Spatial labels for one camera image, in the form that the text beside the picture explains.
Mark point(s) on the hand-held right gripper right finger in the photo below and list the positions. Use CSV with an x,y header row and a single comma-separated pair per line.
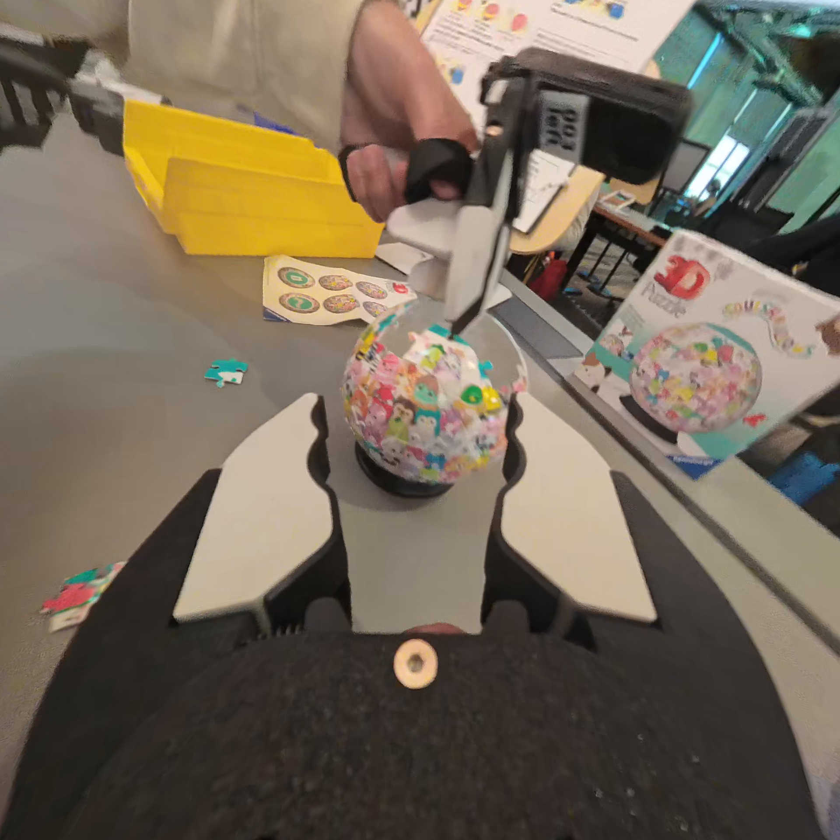
x,y
571,525

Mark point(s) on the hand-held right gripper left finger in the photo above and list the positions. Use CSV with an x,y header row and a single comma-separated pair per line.
x,y
262,525

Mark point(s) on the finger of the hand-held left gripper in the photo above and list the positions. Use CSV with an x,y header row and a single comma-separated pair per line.
x,y
472,262
506,216

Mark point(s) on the colourful puzzle ball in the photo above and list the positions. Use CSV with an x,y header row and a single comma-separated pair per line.
x,y
420,413

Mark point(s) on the person's left forearm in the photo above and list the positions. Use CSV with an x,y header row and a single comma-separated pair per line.
x,y
400,79

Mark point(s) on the black ball stand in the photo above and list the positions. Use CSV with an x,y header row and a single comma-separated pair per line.
x,y
400,482

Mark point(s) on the teal and white puzzle piece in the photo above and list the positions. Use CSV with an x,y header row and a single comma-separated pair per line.
x,y
226,372

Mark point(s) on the pink and white puzzle piece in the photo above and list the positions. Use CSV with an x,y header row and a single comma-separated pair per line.
x,y
69,604

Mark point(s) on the puzzle box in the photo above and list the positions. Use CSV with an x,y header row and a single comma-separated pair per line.
x,y
715,354

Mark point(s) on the person's left hand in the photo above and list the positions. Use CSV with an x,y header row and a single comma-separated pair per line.
x,y
377,177

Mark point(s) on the white paper sheet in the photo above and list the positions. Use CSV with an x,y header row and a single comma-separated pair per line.
x,y
544,184

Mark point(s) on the red bag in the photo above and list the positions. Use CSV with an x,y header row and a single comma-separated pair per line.
x,y
550,279

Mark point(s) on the printed instruction sheet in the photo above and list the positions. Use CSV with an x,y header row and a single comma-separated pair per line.
x,y
315,289

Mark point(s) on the blue object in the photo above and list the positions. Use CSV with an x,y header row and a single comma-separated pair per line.
x,y
804,479

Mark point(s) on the blue plastic bin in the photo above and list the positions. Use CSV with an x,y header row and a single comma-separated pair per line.
x,y
279,124

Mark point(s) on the person's beige shirt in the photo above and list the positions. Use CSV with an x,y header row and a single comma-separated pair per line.
x,y
249,52

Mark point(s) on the black chair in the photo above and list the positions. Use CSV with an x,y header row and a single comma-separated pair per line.
x,y
29,85

